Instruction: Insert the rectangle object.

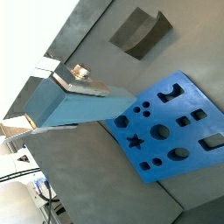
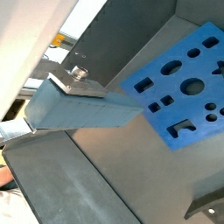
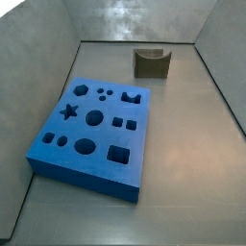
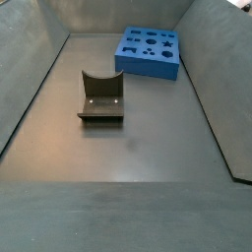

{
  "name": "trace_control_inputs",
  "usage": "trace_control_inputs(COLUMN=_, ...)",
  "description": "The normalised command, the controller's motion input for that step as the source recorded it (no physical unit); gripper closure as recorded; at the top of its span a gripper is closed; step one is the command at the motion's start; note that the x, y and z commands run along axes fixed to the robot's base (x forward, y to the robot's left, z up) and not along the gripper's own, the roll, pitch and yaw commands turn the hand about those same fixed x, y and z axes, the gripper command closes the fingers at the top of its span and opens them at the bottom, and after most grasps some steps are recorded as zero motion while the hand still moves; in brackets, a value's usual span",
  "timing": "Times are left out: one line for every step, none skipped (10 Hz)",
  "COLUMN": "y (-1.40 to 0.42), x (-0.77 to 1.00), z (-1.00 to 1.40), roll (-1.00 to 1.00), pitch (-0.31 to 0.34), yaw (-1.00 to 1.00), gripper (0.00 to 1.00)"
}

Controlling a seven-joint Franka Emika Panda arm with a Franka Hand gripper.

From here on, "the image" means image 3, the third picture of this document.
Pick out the blue foam shape-sorting board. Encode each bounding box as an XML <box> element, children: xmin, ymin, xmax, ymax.
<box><xmin>26</xmin><ymin>78</ymin><xmax>150</xmax><ymax>203</ymax></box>

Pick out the dark grey concave rectangle block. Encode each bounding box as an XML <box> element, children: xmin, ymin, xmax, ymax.
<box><xmin>134</xmin><ymin>49</ymin><xmax>172</xmax><ymax>79</ymax></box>

